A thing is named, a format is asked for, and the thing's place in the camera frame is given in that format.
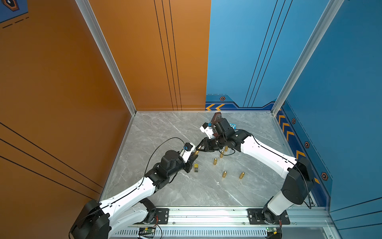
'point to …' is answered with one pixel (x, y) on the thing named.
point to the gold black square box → (196, 166)
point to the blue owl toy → (234, 126)
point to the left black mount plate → (162, 214)
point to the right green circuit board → (271, 229)
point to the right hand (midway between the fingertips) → (198, 147)
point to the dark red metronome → (214, 120)
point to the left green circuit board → (146, 230)
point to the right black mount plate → (255, 217)
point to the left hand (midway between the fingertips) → (195, 153)
